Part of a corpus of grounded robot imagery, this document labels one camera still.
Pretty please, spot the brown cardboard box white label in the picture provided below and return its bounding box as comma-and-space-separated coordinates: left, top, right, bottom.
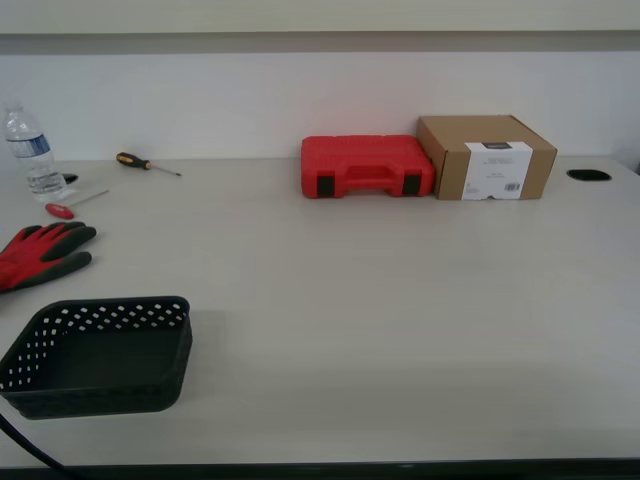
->
416, 114, 559, 202

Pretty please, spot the black oval desk grommet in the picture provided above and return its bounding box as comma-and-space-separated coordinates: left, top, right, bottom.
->
565, 169, 613, 182

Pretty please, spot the orange black handled screwdriver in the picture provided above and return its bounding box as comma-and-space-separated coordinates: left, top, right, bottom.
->
115, 152, 182, 178

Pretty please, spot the black plastic woven basket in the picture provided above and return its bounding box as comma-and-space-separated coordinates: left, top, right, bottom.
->
0, 295, 194, 420

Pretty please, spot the red glove with grey fingertips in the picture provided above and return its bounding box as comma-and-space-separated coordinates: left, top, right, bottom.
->
0, 221, 98, 295

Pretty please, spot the red plastic tool case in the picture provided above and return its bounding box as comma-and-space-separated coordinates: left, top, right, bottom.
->
300, 134, 437, 200

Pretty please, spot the clear plastic water bottle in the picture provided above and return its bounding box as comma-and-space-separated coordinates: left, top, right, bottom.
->
3, 101, 69, 204

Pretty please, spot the black cable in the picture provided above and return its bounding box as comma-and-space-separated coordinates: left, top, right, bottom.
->
0, 412, 66, 471

